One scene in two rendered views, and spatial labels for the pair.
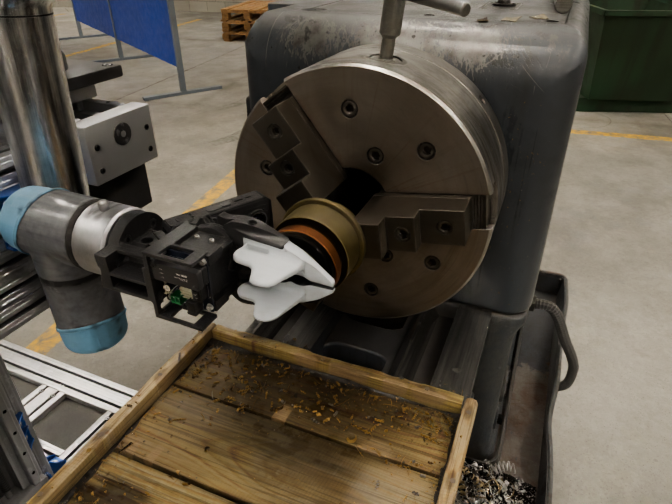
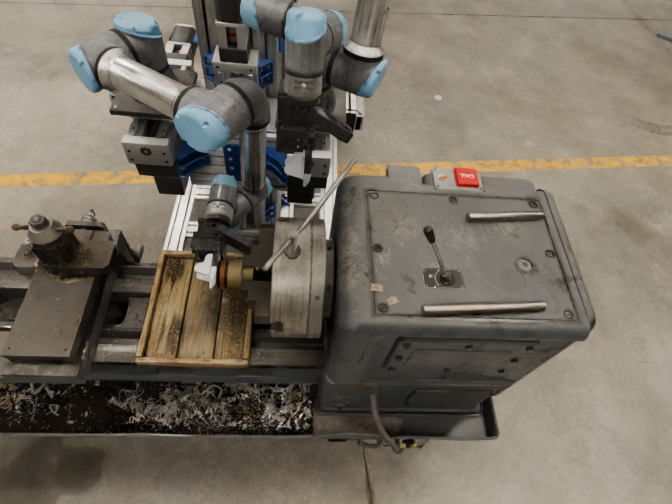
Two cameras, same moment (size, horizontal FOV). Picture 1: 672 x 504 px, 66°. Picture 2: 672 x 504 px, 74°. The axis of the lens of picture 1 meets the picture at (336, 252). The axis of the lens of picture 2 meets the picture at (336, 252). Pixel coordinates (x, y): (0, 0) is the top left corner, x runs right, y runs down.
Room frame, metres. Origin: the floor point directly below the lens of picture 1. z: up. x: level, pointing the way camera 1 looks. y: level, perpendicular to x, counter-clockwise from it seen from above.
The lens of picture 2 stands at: (0.36, -0.58, 2.12)
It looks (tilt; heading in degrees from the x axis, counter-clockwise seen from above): 56 degrees down; 58
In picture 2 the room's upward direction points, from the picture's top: 11 degrees clockwise
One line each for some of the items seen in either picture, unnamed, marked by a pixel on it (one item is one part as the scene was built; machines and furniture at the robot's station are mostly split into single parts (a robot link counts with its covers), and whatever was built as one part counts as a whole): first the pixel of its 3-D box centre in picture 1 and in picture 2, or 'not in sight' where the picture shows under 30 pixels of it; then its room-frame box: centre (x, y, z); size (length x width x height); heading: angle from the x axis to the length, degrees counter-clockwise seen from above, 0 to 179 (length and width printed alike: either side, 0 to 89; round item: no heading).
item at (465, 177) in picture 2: not in sight; (466, 178); (1.09, 0.00, 1.26); 0.06 x 0.06 x 0.02; 67
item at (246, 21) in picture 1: (261, 20); not in sight; (8.72, 1.14, 0.22); 1.25 x 0.86 x 0.44; 167
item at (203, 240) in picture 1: (178, 261); (211, 239); (0.42, 0.15, 1.08); 0.12 x 0.09 x 0.08; 66
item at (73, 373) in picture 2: not in sight; (52, 298); (-0.04, 0.23, 0.90); 0.47 x 0.30 x 0.06; 67
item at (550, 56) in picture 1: (430, 114); (437, 280); (0.96, -0.18, 1.06); 0.59 x 0.48 x 0.39; 157
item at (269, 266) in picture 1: (277, 270); (206, 269); (0.38, 0.05, 1.10); 0.09 x 0.06 x 0.03; 66
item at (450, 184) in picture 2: not in sight; (454, 185); (1.06, 0.00, 1.23); 0.13 x 0.08 x 0.05; 157
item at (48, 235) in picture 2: not in sight; (43, 228); (0.03, 0.28, 1.13); 0.08 x 0.08 x 0.03
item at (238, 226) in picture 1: (245, 242); (216, 254); (0.42, 0.08, 1.10); 0.09 x 0.02 x 0.05; 66
